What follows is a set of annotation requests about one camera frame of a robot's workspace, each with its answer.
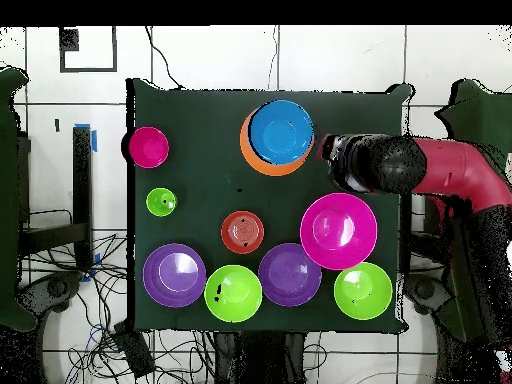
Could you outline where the black metal stand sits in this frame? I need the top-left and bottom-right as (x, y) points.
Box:
(401, 191), (455, 265)

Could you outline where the black floor cable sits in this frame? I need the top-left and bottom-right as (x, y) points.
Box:
(144, 26), (185, 90)

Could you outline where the small orange-red plastic bowl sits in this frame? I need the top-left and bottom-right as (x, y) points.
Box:
(220, 210), (266, 256)

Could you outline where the black square floor frame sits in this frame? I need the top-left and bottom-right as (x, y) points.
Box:
(58, 26), (118, 74)

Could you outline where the dark green tablecloth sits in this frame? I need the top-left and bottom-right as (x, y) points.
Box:
(125, 77), (415, 335)

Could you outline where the purple plastic bowl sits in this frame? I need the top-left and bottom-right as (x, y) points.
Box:
(257, 242), (323, 308)
(142, 242), (208, 309)

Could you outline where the black stand with blue tape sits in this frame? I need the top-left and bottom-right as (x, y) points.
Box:
(17, 123), (99, 277)

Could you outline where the green-covered side table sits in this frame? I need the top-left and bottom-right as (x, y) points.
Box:
(435, 77), (512, 341)
(0, 65), (37, 333)

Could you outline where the small red-pink plastic bowl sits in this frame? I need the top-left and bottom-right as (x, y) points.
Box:
(128, 126), (170, 169)

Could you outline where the black power strip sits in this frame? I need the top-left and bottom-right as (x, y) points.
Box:
(113, 321), (156, 379)

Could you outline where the large pink plastic bowl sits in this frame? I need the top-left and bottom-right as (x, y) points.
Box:
(299, 192), (379, 272)

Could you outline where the blue plastic bowl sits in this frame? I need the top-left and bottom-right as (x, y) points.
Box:
(247, 99), (316, 166)

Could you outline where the floor cable bundle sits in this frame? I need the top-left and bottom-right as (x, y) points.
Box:
(19, 207), (217, 384)

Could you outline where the green plastic bowl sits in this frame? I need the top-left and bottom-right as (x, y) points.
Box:
(333, 261), (394, 321)
(203, 264), (264, 324)

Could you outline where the green plastic cup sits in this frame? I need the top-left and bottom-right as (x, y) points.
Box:
(145, 187), (178, 218)

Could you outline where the large orange plastic bowl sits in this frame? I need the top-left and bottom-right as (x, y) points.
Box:
(239, 108), (316, 178)

